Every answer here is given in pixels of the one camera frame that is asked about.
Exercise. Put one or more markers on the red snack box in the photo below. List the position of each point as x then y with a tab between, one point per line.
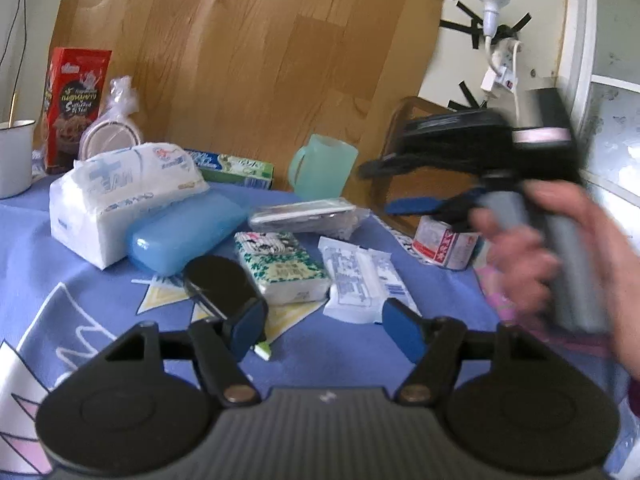
75	105

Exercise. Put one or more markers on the clear silver packet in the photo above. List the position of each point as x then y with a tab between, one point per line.
300	215

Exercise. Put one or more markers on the green pocket tissue pack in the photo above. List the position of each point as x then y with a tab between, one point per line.
280	270

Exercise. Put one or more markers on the green plastic cup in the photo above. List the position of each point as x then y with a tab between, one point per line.
325	170

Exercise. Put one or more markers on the white blue tissue pack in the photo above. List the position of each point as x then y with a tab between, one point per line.
355	280

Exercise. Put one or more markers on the green toothpaste box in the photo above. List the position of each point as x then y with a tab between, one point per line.
235	167

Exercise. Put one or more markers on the wooden stick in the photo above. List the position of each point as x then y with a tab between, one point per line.
12	110

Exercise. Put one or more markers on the blue plastic case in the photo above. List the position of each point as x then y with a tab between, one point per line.
185	230

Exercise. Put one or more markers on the plastic bag of paper bowls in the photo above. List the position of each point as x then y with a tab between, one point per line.
110	130

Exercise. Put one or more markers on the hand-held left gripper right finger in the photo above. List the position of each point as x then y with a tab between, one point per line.
400	327

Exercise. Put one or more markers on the wooden board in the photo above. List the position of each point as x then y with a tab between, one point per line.
250	60

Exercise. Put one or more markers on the black oval folding tool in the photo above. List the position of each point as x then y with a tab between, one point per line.
215	275

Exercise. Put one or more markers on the white window frame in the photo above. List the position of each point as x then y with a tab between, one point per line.
582	35

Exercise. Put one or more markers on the red white tin can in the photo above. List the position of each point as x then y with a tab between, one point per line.
440	245

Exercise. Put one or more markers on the white power strip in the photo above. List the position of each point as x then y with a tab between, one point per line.
505	60

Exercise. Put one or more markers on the large white tissue pack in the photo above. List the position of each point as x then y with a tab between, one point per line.
115	185

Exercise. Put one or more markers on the black tape strip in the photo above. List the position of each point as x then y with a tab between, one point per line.
460	34
459	105
469	94

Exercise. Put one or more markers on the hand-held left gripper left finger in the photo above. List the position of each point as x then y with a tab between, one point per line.
247	327

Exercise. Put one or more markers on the white enamel mug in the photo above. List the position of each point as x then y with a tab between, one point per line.
15	160

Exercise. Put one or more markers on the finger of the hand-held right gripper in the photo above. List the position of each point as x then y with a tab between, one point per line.
412	206
382	166

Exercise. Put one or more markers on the blue printed tablecloth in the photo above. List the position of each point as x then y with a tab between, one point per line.
60	285

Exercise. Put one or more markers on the person's right hand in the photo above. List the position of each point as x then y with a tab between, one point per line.
620	285

